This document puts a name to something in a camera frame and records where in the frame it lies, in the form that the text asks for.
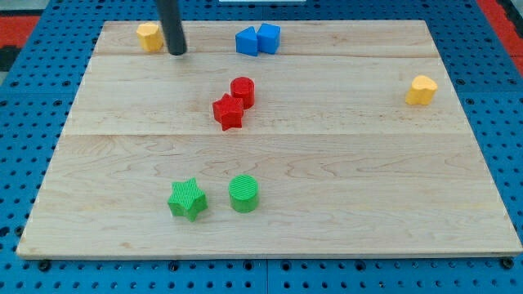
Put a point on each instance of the blue triangle block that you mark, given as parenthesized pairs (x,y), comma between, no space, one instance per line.
(246,42)

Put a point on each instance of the green cylinder block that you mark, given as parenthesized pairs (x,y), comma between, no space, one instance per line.
(243,191)

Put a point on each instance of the red star block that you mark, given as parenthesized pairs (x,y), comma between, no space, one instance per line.
(228,111)

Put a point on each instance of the red cylinder block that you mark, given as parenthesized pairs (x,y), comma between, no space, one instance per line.
(244,88)

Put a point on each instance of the light wooden board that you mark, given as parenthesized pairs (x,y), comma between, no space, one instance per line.
(345,168)

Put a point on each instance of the green star block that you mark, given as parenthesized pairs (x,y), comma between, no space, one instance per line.
(187,199)

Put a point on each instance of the blue cube block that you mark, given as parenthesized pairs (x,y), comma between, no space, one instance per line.
(268,38)

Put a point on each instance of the yellow hexagon block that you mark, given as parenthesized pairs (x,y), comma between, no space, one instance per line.
(150,36)

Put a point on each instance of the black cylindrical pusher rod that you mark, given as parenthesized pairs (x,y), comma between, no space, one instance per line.
(170,19)

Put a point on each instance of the yellow heart block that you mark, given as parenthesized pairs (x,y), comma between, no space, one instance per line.
(422,90)

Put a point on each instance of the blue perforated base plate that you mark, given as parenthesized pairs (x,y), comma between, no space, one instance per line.
(41,85)

